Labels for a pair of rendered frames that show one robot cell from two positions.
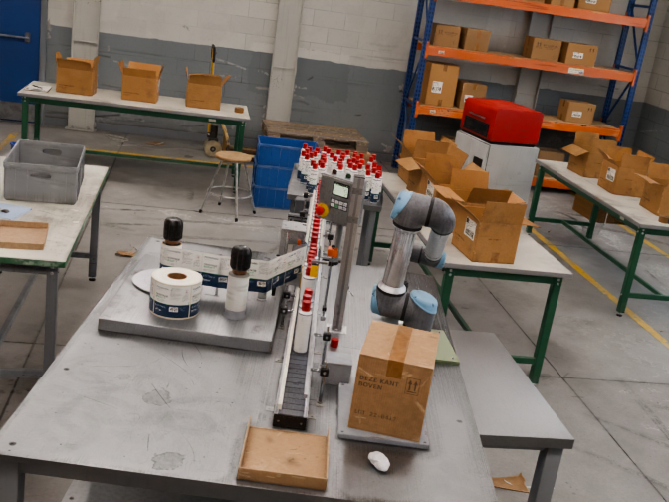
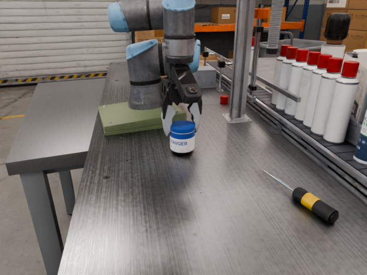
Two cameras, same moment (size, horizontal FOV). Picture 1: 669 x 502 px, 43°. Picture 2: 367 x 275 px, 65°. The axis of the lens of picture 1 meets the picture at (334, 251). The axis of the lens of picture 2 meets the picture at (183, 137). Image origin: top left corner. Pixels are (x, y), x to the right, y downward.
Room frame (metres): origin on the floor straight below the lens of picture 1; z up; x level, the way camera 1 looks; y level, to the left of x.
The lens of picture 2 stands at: (4.27, -0.40, 1.21)
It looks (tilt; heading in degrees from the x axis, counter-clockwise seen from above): 25 degrees down; 171
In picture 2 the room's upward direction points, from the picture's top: straight up
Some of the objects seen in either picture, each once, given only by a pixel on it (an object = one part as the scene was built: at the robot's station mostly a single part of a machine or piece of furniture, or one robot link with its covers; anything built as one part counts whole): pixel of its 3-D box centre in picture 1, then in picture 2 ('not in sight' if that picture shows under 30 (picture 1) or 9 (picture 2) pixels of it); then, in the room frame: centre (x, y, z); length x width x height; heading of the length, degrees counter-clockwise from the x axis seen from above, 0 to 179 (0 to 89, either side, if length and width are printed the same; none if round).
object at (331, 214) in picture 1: (340, 198); not in sight; (3.38, 0.01, 1.38); 0.17 x 0.10 x 0.19; 57
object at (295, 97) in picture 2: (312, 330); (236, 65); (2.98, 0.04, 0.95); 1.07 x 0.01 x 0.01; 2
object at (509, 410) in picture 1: (420, 376); (139, 102); (3.02, -0.40, 0.81); 0.90 x 0.90 x 0.04; 11
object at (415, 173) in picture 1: (428, 171); not in sight; (6.19, -0.60, 0.97); 0.44 x 0.38 x 0.37; 106
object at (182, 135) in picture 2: not in sight; (182, 136); (3.55, -0.29, 0.87); 0.07 x 0.07 x 0.07
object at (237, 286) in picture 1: (238, 281); (331, 53); (3.19, 0.36, 1.03); 0.09 x 0.09 x 0.30
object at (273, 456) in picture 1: (286, 451); (205, 61); (2.28, 0.06, 0.85); 0.30 x 0.26 x 0.04; 2
